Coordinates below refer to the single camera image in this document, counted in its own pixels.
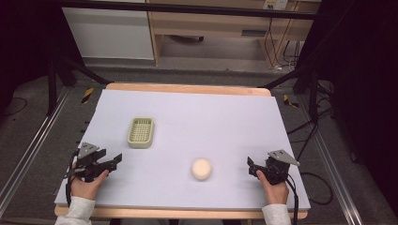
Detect light wooden desk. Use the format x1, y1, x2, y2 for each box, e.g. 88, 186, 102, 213
145, 0, 322, 69

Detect wooden table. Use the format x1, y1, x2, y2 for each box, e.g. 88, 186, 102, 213
54, 82, 310, 220

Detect thin black floor cable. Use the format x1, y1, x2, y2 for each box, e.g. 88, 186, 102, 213
0, 97, 29, 118

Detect black metal stand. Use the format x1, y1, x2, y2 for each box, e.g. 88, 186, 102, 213
257, 61, 321, 124
46, 55, 113, 117

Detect person's left hand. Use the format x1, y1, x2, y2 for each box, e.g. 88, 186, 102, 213
69, 170, 110, 201

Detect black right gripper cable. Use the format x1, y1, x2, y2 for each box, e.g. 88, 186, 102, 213
284, 172, 300, 225

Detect white power strip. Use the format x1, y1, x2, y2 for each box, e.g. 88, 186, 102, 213
262, 0, 288, 10

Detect black metal frame bar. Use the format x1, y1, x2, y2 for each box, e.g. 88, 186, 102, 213
58, 0, 317, 21

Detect dark curtain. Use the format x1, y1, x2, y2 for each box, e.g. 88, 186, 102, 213
296, 0, 398, 218
0, 0, 86, 109

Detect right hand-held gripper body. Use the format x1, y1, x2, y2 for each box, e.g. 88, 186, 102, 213
264, 149, 300, 186

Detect pale green soap dish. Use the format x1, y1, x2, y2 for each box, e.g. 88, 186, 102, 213
127, 116, 156, 150

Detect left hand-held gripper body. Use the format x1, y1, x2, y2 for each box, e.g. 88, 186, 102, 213
74, 142, 109, 184

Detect white foam board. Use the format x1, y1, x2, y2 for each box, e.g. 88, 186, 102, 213
54, 88, 312, 211

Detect black looped floor cable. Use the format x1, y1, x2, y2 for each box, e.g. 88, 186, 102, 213
299, 172, 334, 207

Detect cables under desk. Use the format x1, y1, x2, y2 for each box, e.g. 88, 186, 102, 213
263, 17, 302, 71

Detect white cabinet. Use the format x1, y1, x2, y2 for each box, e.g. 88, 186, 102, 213
61, 0, 155, 61

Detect person's right hand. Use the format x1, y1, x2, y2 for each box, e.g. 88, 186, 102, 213
255, 170, 290, 206

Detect black floor cable bundle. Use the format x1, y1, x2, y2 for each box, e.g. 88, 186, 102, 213
286, 80, 336, 163

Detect round cream soap bar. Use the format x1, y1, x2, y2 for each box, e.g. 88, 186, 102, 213
191, 157, 213, 182

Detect aluminium floor rail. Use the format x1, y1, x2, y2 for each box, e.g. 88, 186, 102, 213
0, 86, 72, 218
298, 93, 364, 225

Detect yellow black floor tape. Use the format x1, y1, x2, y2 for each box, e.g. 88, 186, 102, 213
81, 86, 95, 104
283, 93, 300, 110

